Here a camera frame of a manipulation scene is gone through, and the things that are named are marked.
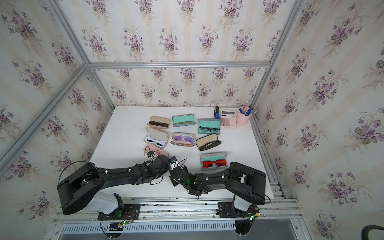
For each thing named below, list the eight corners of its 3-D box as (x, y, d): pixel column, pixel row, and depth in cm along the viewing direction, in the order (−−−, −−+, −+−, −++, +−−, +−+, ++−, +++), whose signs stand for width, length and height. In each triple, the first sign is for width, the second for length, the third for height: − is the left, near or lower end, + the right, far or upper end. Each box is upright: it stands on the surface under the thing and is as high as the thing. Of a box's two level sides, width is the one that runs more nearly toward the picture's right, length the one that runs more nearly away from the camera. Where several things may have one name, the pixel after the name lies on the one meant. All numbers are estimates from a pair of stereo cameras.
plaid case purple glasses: (171, 148, 98) (170, 145, 95) (172, 134, 105) (172, 131, 102) (195, 148, 98) (195, 145, 95) (195, 134, 105) (195, 131, 102)
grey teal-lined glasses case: (172, 129, 108) (172, 126, 105) (172, 118, 115) (171, 115, 112) (195, 127, 109) (195, 124, 106) (193, 117, 116) (193, 113, 113)
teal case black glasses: (197, 134, 105) (198, 129, 100) (197, 120, 114) (197, 115, 109) (220, 134, 105) (222, 129, 101) (218, 120, 114) (219, 115, 109)
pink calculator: (221, 127, 110) (222, 124, 107) (218, 113, 120) (219, 109, 117) (237, 127, 111) (238, 124, 107) (234, 113, 120) (235, 109, 117)
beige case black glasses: (199, 152, 95) (199, 150, 93) (194, 140, 101) (194, 138, 99) (221, 144, 99) (222, 143, 97) (215, 133, 105) (215, 132, 103)
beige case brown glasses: (146, 128, 109) (145, 125, 106) (152, 118, 116) (151, 114, 113) (166, 133, 107) (165, 130, 104) (171, 121, 114) (170, 118, 111)
